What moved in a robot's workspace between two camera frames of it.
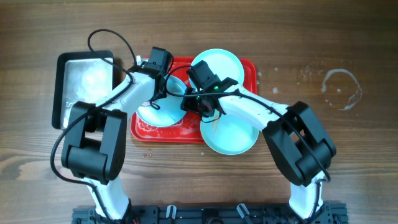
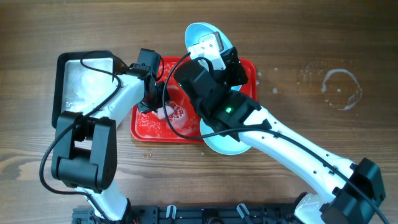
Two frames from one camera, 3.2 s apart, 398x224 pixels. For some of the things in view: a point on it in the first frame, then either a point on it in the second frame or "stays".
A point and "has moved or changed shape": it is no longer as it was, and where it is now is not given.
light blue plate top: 222,63 has moved or changed shape
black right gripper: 191,103 → 236,71
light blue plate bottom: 229,135 stays
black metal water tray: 79,76 stays
